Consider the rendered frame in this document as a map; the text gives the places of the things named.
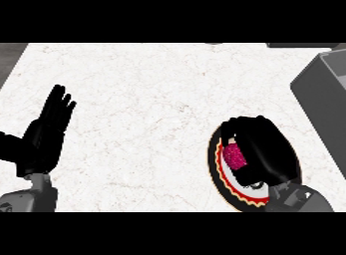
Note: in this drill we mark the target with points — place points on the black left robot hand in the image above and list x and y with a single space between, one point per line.
44 139

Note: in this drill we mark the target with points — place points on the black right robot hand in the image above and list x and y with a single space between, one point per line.
272 152

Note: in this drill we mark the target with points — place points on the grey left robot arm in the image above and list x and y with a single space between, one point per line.
29 197

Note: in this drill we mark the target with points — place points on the black red patterned plate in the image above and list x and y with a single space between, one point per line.
230 186

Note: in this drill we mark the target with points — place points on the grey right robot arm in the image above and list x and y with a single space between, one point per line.
298 197

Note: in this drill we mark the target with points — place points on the pink cupcake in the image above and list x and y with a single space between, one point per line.
235 156

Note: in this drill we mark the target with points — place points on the grey box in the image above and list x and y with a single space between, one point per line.
335 109

